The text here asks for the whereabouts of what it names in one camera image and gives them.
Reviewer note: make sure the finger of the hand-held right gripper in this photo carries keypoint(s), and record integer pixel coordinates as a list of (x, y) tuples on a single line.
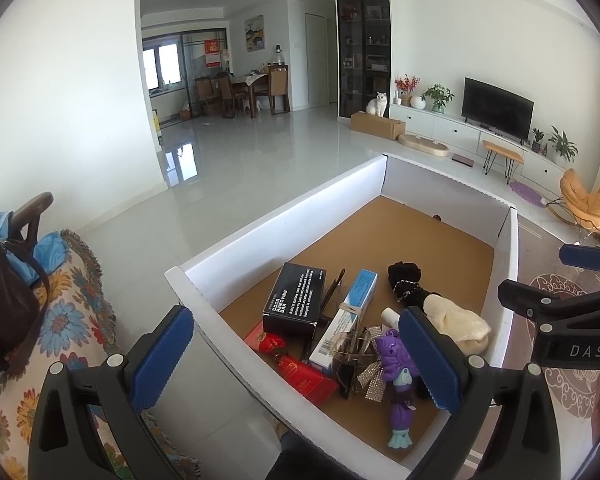
[(585, 256), (555, 310)]

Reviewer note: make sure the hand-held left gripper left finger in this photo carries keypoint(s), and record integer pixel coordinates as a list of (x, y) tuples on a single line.
[(162, 355)]

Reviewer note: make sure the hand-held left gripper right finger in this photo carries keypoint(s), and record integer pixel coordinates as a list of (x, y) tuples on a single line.
[(430, 360)]

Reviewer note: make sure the purple toy fish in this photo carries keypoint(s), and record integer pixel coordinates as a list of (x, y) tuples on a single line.
[(395, 360)]

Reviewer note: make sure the cream knitted cloth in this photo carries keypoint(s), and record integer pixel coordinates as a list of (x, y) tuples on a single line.
[(460, 325)]

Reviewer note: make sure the small white packet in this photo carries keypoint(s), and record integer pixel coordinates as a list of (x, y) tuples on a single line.
[(391, 317)]

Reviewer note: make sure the beige rhinestone bow clip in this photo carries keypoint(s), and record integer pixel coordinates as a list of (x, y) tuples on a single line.
[(372, 375)]

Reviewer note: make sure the black scrunchie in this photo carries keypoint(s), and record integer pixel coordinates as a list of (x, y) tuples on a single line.
[(415, 296), (405, 272)]

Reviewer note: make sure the clear claw hair clip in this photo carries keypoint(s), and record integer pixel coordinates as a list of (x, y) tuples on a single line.
[(352, 345)]

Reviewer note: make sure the blue white ointment box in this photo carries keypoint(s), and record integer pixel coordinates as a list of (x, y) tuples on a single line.
[(362, 287)]

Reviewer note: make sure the brown hair clip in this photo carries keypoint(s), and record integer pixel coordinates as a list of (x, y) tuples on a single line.
[(332, 290)]

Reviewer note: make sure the red snack packet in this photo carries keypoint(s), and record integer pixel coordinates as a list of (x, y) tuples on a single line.
[(305, 382)]

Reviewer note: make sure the black product box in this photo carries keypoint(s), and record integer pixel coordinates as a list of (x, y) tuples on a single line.
[(292, 305)]

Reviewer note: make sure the large white cardboard box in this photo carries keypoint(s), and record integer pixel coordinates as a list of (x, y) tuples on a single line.
[(305, 220)]

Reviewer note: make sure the dark brown shoulder bag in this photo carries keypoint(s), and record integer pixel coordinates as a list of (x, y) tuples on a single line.
[(5, 310)]

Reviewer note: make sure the orange lounge chair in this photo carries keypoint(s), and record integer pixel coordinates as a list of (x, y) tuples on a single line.
[(585, 200)]

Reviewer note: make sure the purple floor mat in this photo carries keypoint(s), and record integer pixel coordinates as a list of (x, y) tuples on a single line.
[(527, 193)]

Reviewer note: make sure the floral sofa blanket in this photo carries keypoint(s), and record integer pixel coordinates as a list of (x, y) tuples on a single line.
[(75, 320)]

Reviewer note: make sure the large leafy potted plant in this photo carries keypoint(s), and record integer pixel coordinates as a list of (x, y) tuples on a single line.
[(562, 145)]

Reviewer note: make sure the small potted plant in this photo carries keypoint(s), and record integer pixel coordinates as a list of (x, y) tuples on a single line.
[(537, 139)]

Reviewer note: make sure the wooden stool with metal legs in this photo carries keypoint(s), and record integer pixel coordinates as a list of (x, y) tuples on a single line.
[(502, 150)]

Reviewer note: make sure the blue cloth bag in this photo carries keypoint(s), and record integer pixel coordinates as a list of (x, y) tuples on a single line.
[(50, 255)]

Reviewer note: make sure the dark floor scale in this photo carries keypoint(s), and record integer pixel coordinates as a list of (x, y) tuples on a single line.
[(462, 160)]

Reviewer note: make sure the black television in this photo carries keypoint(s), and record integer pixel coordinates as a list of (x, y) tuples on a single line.
[(497, 107)]

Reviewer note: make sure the beige cat scratcher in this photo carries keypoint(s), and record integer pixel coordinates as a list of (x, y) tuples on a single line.
[(425, 145)]

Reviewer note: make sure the wooden armrest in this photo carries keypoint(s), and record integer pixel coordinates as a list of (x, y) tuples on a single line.
[(32, 207)]

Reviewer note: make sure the white television cabinet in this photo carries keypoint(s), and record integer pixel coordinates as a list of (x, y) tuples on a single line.
[(440, 122)]

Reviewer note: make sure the green potted plant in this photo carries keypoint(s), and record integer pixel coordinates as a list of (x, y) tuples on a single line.
[(437, 95)]

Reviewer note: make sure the white round vase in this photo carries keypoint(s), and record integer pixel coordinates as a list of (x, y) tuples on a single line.
[(417, 102)]

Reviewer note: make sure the brown cardboard box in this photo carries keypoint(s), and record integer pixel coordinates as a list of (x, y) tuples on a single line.
[(375, 125)]

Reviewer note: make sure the red flower arrangement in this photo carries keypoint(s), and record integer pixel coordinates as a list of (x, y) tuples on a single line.
[(406, 85)]

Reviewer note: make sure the white cat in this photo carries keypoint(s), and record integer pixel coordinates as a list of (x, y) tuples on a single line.
[(377, 105)]

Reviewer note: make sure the dining table with chairs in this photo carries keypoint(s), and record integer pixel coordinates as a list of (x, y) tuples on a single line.
[(245, 90)]

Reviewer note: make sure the red door poster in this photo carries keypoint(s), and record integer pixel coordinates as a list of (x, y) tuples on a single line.
[(213, 53)]

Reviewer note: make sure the dark glass display cabinet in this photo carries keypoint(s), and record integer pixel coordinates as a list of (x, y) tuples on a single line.
[(362, 45)]

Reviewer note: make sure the framed wall painting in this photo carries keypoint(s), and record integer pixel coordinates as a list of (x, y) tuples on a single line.
[(254, 33)]

